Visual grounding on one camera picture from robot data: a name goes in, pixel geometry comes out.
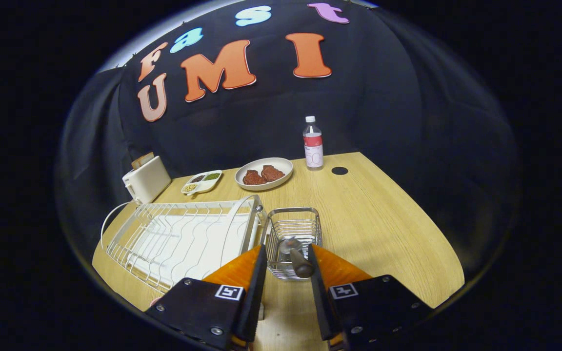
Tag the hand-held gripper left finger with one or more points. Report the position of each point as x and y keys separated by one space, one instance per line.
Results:
x=251 y=302

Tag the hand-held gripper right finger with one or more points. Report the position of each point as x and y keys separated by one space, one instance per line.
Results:
x=322 y=302

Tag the white divided dish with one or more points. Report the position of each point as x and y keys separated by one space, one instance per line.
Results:
x=210 y=185

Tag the beige round plate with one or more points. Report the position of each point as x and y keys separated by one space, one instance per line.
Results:
x=283 y=165

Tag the white drip tray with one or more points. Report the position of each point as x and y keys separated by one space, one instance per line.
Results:
x=183 y=248

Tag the red meat piece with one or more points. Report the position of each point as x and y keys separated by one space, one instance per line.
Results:
x=272 y=173
x=254 y=178

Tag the pile of yellow beans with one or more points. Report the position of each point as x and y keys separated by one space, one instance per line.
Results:
x=190 y=187

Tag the pile of green beans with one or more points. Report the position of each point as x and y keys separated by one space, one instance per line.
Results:
x=212 y=176

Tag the black table grommet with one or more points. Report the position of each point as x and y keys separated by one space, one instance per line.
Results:
x=339 y=170

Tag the pile of dark beans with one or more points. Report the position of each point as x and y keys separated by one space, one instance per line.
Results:
x=198 y=179

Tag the clear bottle with red label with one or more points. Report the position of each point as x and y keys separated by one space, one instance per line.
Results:
x=313 y=146

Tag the white toaster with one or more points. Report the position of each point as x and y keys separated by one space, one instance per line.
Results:
x=149 y=183

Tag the toasted bread slice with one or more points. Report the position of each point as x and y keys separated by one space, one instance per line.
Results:
x=142 y=160

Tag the black backdrop cloth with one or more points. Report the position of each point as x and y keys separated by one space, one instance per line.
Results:
x=383 y=97

